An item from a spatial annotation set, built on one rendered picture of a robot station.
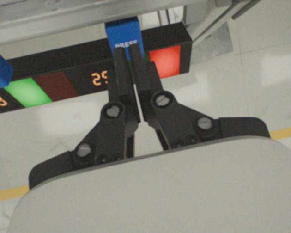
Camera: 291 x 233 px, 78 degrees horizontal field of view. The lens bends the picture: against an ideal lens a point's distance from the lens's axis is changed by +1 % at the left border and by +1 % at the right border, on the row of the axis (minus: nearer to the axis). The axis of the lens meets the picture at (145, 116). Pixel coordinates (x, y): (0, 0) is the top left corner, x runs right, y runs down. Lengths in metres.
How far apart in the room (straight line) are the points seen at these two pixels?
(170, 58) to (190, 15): 0.04
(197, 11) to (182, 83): 0.68
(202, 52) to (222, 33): 0.12
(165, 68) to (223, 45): 0.75
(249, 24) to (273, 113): 0.43
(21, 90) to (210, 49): 0.80
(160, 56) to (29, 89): 0.13
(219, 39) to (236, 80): 0.20
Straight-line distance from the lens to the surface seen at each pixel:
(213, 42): 0.92
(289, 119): 1.12
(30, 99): 0.22
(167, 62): 0.19
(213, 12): 0.24
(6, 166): 1.11
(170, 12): 0.57
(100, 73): 0.19
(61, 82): 0.20
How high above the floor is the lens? 0.84
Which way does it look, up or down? 82 degrees down
